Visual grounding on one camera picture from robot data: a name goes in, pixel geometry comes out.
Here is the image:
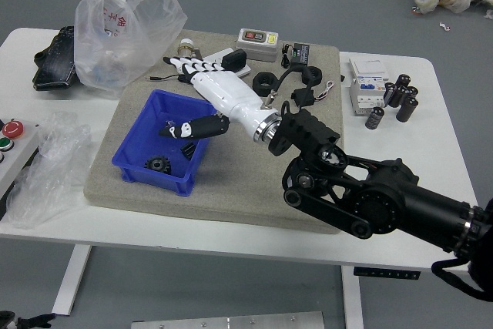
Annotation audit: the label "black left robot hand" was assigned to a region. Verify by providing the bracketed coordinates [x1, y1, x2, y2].
[0, 309, 57, 329]

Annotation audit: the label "grey-brown felt mat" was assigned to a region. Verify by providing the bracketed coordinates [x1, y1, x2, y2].
[83, 29, 347, 234]

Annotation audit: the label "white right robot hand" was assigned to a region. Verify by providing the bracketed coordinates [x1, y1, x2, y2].
[157, 56, 280, 140]

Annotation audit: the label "grey switch box, coloured buttons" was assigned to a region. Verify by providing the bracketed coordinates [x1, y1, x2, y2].
[236, 27, 279, 63]

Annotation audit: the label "small black nut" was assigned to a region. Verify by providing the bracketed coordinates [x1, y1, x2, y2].
[303, 66, 324, 87]

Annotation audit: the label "black toothed gear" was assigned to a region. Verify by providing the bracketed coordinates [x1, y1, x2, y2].
[143, 155, 172, 174]

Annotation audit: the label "thin black adapter cord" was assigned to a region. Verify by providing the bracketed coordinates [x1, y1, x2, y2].
[148, 73, 193, 84]

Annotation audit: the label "black power adapter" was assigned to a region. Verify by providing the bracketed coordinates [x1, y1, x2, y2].
[220, 48, 249, 72]

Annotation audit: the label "red emergency stop button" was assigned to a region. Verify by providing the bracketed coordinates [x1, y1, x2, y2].
[2, 119, 26, 139]

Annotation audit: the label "white table leg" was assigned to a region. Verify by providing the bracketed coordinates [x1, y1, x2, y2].
[340, 265, 365, 329]
[51, 244, 93, 315]

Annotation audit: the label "white wall socket plate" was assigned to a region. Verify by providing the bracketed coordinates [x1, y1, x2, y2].
[203, 48, 253, 79]

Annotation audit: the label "black table control panel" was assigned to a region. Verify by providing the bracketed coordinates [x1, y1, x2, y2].
[353, 266, 421, 281]

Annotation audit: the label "white circuit breaker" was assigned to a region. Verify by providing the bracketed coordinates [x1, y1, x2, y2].
[348, 58, 390, 117]

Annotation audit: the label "black printed electronic module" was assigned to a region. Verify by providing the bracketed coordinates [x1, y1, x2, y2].
[281, 42, 311, 70]

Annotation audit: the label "blue plastic bin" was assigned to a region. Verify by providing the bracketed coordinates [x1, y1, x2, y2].
[111, 89, 219, 196]

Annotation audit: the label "translucent bag with red print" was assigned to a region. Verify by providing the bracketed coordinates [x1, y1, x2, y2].
[73, 0, 189, 99]

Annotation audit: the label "small black module with wires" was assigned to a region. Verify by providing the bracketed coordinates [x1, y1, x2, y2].
[291, 80, 336, 109]

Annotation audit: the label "big black nut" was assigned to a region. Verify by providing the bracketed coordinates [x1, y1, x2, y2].
[253, 72, 279, 96]

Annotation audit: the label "grey control button box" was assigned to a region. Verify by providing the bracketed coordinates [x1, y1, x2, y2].
[0, 117, 42, 199]

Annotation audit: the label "brass valve with white fittings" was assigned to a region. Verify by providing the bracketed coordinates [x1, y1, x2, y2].
[176, 38, 203, 61]

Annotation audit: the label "black textured case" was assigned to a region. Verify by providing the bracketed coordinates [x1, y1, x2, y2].
[32, 25, 79, 93]

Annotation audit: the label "crumpled clear plastic bag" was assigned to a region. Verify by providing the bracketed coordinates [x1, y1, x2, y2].
[5, 111, 93, 230]

